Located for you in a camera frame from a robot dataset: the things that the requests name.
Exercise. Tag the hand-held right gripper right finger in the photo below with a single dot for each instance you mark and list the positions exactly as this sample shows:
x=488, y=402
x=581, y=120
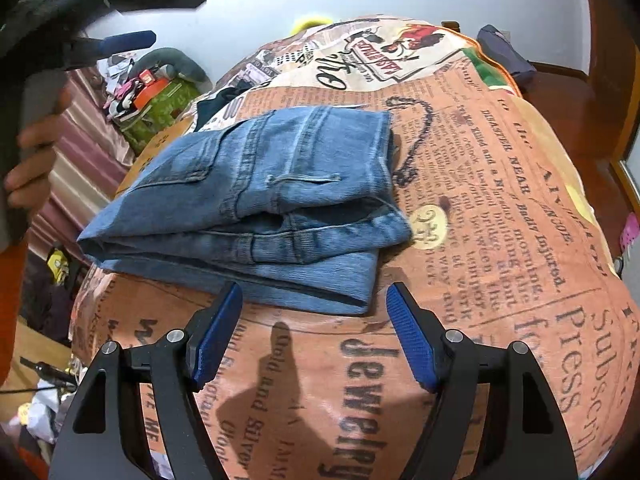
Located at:
x=412, y=345

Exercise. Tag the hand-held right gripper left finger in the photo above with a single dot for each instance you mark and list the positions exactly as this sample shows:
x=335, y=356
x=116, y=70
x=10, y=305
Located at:
x=217, y=340

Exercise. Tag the blue denim pants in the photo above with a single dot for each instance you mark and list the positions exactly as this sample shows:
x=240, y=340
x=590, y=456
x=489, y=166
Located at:
x=260, y=185

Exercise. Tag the person's left hand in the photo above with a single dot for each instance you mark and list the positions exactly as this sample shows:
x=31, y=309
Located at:
x=35, y=165

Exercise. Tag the small red box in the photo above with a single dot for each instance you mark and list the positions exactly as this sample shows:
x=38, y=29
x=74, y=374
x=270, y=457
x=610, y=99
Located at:
x=146, y=76

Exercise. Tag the pile of assorted clothes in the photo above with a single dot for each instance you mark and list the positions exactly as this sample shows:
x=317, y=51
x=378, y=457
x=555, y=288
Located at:
x=120, y=90

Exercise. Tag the orange box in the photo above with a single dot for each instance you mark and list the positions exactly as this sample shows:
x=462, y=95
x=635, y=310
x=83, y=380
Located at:
x=150, y=91

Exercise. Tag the grey tube pillow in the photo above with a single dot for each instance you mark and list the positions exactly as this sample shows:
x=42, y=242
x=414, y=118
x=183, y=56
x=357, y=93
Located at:
x=180, y=62

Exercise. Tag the green patterned storage box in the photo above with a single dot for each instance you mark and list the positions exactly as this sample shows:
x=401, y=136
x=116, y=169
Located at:
x=160, y=115

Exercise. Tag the black garment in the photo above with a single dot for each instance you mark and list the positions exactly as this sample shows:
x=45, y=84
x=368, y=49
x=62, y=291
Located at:
x=215, y=105

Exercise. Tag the striped curtain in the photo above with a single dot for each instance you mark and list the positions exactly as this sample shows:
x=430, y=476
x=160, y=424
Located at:
x=75, y=160

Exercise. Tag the yellow foam tube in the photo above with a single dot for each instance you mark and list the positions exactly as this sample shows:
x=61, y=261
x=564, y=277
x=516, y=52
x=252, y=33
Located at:
x=312, y=22

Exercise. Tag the printed newspaper pattern blanket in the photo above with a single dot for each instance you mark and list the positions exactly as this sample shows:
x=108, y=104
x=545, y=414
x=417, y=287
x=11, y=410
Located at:
x=500, y=210

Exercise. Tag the yellow toy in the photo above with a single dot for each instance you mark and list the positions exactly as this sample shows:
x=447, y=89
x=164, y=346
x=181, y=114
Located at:
x=59, y=267

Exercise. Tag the pink slipper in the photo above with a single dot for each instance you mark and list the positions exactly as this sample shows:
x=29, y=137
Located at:
x=630, y=235

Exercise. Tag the dark blue cloth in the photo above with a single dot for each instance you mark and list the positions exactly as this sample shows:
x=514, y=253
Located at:
x=505, y=57

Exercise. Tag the brown wooden door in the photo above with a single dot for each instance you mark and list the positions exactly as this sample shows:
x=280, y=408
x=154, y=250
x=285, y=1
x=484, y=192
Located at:
x=615, y=60

